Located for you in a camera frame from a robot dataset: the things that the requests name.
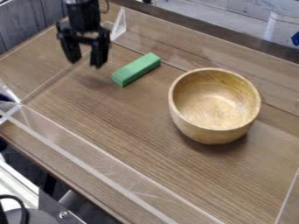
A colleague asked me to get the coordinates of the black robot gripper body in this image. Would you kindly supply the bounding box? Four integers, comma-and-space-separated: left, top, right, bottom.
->
57, 0, 110, 39

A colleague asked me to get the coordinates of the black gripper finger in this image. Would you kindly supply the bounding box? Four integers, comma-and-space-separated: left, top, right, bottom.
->
90, 30, 111, 68
58, 28, 82, 64

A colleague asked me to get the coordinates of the green rectangular block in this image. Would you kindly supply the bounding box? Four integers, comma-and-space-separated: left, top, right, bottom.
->
113, 52, 162, 87

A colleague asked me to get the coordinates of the light wooden bowl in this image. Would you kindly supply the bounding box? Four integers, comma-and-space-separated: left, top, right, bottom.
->
169, 67, 262, 144

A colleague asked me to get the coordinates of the clear acrylic front barrier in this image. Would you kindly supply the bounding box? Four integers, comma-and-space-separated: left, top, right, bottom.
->
0, 80, 299, 224

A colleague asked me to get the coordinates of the white container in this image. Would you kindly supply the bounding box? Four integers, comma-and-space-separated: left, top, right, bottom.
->
265, 11, 299, 49

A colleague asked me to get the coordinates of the clear acrylic corner bracket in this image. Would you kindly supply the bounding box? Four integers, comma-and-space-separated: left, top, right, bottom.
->
102, 8, 127, 41

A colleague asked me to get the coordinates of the grey metal bracket with screw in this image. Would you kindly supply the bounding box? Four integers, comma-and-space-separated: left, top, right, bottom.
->
39, 190, 87, 224

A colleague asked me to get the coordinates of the black cable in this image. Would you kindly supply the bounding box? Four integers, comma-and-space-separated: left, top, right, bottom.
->
0, 194, 31, 224

